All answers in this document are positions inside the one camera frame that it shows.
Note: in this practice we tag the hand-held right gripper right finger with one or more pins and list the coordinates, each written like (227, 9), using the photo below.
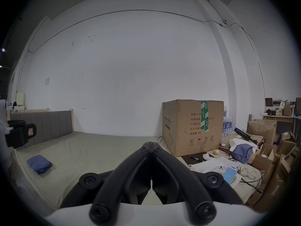
(172, 166)

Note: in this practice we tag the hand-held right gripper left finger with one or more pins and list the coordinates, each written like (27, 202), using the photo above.
(131, 166)

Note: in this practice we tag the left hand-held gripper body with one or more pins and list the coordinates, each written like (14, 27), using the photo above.
(20, 134)

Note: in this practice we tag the dark pen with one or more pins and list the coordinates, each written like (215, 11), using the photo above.
(196, 159)

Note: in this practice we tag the grey padded headboard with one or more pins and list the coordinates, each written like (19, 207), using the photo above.
(47, 123)

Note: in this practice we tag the white paper sheets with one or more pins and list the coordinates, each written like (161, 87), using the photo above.
(207, 167)

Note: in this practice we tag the folded dark blue garment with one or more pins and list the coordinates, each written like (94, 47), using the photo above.
(38, 163)

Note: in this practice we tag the bed with beige sheet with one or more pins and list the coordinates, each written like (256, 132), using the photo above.
(94, 149)

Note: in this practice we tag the large carton with green tape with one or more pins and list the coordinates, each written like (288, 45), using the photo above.
(192, 126)

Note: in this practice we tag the small yellow ball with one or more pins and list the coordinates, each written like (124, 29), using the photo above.
(216, 152)

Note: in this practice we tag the white phone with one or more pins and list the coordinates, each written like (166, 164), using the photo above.
(219, 169)

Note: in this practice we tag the phone with lit screen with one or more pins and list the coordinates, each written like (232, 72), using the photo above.
(230, 174)

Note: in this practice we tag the pack of water bottles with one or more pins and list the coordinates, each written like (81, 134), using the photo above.
(227, 126)

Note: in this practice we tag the bunched blue cloth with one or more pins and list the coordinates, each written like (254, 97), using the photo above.
(242, 152)

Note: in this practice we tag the black tripod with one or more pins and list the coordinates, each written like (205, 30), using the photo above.
(247, 137)

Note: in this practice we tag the pile of open cartons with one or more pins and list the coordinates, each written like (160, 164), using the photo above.
(277, 154)

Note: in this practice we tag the wooden table with boxes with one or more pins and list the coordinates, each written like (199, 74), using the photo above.
(279, 115)

